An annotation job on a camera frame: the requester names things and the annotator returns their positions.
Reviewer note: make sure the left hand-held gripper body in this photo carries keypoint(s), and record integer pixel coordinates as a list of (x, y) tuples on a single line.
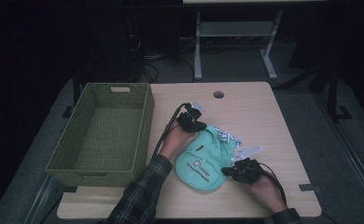
[(188, 117)]

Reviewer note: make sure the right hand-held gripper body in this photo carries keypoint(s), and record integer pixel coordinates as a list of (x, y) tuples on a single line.
[(247, 169)]

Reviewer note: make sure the mint green striped child's garment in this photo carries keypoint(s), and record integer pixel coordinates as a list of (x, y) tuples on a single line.
[(206, 158)]

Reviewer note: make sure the person's left hand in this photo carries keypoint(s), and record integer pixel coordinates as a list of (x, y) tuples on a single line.
[(174, 141)]

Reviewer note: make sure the person's right hand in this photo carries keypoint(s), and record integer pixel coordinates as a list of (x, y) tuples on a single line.
[(265, 191)]

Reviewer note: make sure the grey tape strip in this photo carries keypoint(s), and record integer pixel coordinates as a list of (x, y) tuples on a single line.
[(307, 187)]

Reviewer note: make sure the green woven basket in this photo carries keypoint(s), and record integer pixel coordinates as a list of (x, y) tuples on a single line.
[(105, 137)]

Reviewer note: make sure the white metal stand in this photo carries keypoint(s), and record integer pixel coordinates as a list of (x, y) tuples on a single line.
[(234, 29)]

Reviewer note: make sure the black metal stand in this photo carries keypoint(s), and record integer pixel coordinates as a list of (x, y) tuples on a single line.
[(334, 96)]

